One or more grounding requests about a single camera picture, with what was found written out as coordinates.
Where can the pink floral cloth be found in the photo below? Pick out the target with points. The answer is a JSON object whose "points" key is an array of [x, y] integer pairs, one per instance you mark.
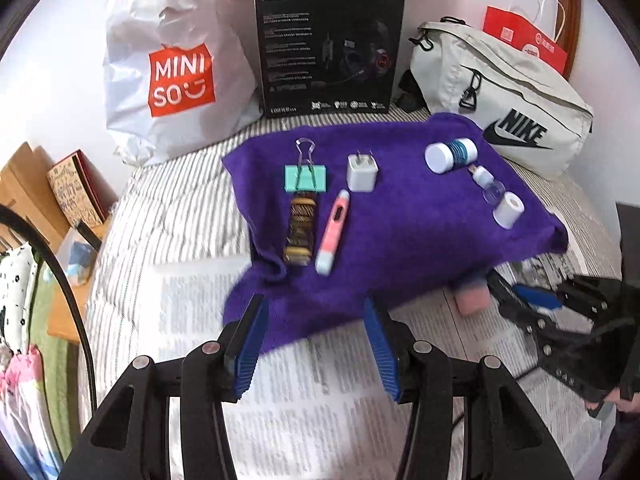
{"points": [[25, 400]]}

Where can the clear bag with blue items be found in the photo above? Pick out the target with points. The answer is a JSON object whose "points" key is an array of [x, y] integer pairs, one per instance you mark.
{"points": [[80, 260]]}

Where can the red paper bag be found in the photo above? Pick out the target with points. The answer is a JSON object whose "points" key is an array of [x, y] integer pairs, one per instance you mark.
{"points": [[515, 30]]}

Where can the small clear bottle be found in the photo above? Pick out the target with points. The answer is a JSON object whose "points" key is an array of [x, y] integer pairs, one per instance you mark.
{"points": [[485, 180]]}

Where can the white plastic shopping bag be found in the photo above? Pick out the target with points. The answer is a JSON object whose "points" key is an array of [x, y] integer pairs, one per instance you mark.
{"points": [[150, 25]]}

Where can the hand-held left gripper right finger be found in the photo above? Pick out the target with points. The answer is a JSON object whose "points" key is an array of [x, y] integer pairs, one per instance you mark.
{"points": [[382, 350]]}

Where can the teal binder clip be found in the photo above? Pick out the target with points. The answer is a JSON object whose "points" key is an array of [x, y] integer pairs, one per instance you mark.
{"points": [[305, 178]]}

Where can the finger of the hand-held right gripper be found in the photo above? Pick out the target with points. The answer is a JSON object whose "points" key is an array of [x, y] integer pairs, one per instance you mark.
{"points": [[520, 312], [537, 297]]}

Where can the wooden side table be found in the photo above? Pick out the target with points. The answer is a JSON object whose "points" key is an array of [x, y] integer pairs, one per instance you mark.
{"points": [[70, 305]]}

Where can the white small cylinder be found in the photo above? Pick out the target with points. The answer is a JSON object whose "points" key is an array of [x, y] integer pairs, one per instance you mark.
{"points": [[507, 210]]}

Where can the newspaper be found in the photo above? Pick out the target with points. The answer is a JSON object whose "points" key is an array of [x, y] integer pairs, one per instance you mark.
{"points": [[300, 410]]}

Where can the purple towel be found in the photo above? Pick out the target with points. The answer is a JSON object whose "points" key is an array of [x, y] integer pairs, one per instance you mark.
{"points": [[410, 250]]}

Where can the white blue-label pill bottle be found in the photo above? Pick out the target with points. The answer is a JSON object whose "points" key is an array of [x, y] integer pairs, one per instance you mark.
{"points": [[440, 156]]}

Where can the black gold-print lighter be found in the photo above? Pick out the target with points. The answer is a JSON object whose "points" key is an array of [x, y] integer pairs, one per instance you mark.
{"points": [[300, 230]]}

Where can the pink sponge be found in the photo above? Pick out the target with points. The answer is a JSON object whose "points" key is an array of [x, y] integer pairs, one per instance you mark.
{"points": [[472, 300]]}

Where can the striped bed sheet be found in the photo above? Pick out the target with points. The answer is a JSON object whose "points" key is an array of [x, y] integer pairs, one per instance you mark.
{"points": [[175, 200]]}

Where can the white charger plug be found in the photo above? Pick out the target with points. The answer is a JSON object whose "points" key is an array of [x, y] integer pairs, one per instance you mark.
{"points": [[361, 175]]}

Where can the person's right hand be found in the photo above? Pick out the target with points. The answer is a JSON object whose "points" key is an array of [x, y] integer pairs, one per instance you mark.
{"points": [[602, 401]]}

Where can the beige waist bag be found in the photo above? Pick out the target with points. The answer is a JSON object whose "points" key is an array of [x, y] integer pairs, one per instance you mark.
{"points": [[500, 75]]}

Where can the pink white pen tool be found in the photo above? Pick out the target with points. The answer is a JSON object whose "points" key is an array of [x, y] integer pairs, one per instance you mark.
{"points": [[334, 225]]}

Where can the person's dark clothing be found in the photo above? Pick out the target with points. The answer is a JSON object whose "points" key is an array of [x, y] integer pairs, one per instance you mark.
{"points": [[631, 260]]}

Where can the black headphone box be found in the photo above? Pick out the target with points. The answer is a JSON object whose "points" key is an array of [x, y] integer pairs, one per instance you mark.
{"points": [[300, 60]]}

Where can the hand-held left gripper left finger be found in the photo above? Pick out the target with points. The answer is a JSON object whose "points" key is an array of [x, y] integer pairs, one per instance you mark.
{"points": [[250, 350]]}

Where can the cardboard box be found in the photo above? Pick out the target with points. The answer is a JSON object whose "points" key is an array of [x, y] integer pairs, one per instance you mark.
{"points": [[25, 185]]}

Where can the brown wooden frame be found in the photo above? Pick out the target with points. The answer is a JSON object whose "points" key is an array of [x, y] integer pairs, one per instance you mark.
{"points": [[570, 10]]}

